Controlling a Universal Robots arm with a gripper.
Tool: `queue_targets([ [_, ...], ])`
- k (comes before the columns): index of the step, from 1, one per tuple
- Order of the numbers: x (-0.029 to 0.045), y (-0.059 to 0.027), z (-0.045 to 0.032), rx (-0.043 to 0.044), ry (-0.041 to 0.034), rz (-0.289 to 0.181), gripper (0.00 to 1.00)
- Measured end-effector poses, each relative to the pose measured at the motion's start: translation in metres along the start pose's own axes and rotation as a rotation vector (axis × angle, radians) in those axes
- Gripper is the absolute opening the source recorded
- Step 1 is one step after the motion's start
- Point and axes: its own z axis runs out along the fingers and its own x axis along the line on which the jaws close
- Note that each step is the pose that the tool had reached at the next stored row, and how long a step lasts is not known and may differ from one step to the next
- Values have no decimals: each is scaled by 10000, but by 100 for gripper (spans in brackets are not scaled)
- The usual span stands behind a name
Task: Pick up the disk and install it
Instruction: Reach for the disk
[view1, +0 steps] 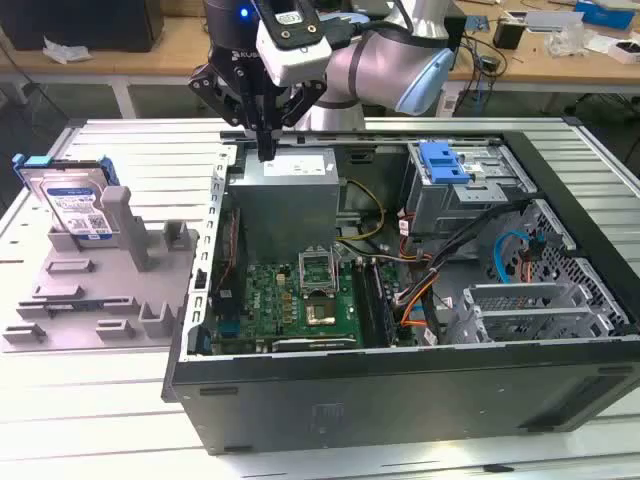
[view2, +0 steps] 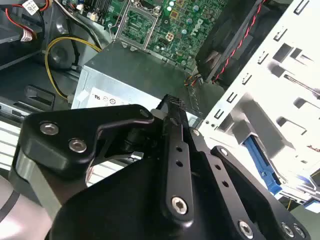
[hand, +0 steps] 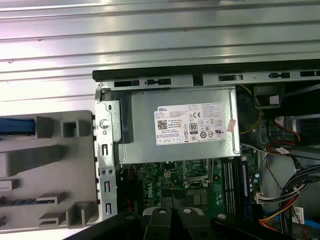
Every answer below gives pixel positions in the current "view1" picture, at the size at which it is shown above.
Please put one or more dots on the clear plastic bags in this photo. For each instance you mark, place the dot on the clear plastic bags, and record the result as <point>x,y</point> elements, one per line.
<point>565,42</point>

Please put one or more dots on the silver disk bay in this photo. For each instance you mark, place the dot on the silver disk bay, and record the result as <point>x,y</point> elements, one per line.
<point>520,297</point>

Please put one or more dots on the wooden desk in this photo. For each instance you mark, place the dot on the wooden desk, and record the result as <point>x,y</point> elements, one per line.
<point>150,55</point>

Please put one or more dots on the white box black insert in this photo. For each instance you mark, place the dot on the white box black insert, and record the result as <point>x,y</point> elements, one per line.
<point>625,52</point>

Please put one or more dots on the grey parts rack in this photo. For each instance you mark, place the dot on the grey parts rack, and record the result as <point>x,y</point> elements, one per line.
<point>90,300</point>

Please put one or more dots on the white QR label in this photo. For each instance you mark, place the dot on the white QR label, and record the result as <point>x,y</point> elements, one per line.
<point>449,103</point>

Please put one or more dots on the black PC case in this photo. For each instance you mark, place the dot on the black PC case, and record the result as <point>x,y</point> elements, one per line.
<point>400,400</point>

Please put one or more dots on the blue plastic bay bracket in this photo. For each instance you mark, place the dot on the blue plastic bay bracket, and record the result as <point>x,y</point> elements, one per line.
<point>442,165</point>

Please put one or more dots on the grey flat box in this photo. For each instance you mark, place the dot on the grey flat box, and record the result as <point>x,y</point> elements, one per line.
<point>550,21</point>

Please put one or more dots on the large black box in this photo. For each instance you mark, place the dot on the large black box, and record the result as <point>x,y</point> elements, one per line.
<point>75,25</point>

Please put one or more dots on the hard disk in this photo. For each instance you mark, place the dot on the hard disk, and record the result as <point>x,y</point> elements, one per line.
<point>75,205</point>

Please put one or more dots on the crumpled white plastic bag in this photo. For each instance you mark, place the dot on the crumpled white plastic bag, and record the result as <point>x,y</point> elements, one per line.
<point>65,52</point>

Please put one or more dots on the CPU socket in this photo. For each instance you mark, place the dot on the CPU socket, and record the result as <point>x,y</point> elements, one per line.
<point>320,314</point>

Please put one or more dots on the black power adapter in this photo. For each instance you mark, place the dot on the black power adapter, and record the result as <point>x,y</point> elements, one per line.
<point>489,62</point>

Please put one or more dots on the small black cube device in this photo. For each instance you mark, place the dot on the small black cube device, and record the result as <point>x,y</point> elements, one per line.
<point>507,35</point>

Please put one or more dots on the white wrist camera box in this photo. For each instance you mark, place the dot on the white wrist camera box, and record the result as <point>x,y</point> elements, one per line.
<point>300,60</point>

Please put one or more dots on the grey power supply unit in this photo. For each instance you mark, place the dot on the grey power supply unit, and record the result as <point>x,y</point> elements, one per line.
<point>285,210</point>

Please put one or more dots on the black graphics card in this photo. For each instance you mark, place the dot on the black graphics card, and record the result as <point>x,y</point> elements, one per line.
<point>315,344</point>

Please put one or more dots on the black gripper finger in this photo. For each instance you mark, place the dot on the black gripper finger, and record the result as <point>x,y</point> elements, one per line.
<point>217,90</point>
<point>305,100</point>

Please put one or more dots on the blue cardboard box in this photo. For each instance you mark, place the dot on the blue cardboard box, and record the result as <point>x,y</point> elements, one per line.
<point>605,15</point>

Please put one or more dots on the silver drive cage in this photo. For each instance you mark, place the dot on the silver drive cage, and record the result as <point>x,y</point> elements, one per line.
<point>450,210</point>

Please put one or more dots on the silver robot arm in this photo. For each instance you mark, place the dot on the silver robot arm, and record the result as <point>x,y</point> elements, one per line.
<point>380,65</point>

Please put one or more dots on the green motherboard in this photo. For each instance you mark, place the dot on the green motherboard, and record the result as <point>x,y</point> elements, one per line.
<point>270,300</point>

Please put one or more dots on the black computer tower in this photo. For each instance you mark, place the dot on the black computer tower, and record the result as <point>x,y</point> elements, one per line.
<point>457,30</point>

